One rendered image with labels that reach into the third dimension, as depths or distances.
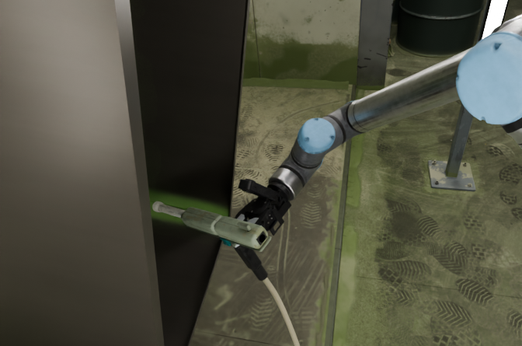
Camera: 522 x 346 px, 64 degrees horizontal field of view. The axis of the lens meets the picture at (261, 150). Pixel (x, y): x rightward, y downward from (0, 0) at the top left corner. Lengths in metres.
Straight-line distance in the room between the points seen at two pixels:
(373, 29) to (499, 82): 2.08
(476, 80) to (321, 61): 2.19
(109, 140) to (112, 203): 0.10
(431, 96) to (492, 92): 0.29
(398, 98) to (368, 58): 1.80
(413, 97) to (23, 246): 0.77
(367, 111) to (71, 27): 0.81
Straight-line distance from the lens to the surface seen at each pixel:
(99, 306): 0.75
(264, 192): 1.10
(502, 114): 0.66
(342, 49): 2.76
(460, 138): 2.12
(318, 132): 1.09
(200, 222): 1.12
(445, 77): 0.90
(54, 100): 0.45
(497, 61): 0.65
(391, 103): 1.01
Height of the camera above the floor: 1.51
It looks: 39 degrees down
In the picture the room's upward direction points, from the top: 7 degrees counter-clockwise
